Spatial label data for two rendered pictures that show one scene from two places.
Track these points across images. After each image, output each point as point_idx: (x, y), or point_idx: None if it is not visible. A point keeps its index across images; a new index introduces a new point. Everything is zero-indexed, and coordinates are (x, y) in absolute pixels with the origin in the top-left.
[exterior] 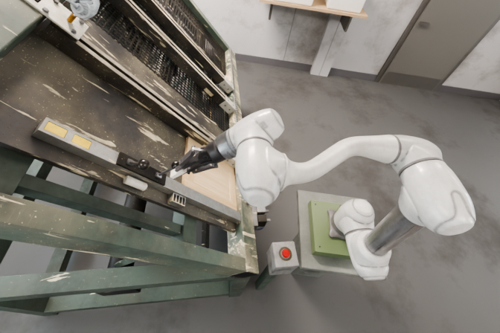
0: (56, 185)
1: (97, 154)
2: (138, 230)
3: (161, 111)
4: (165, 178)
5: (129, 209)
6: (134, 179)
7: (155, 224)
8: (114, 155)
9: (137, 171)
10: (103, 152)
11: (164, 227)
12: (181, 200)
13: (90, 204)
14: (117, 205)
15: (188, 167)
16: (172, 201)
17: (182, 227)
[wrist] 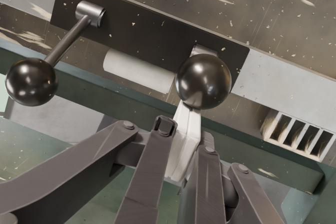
0: (4, 52)
1: None
2: (110, 213)
3: None
4: (238, 68)
5: (159, 115)
6: (123, 65)
7: (228, 158)
8: None
9: (118, 46)
10: None
11: (258, 170)
12: (312, 137)
13: (68, 96)
14: (127, 102)
15: (191, 166)
16: (266, 140)
17: (323, 184)
